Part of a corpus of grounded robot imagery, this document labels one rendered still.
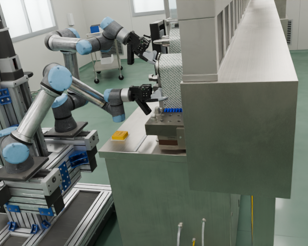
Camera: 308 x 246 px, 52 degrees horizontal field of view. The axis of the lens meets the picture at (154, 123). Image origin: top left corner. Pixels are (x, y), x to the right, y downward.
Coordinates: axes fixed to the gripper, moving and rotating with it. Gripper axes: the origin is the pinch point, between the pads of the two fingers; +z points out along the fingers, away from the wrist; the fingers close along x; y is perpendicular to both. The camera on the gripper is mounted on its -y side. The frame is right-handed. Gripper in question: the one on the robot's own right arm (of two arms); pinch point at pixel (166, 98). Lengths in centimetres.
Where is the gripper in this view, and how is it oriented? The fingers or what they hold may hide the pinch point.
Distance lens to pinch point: 169.2
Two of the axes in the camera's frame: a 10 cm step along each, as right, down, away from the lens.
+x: 3.0, -4.2, 8.6
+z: 9.5, 0.2, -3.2
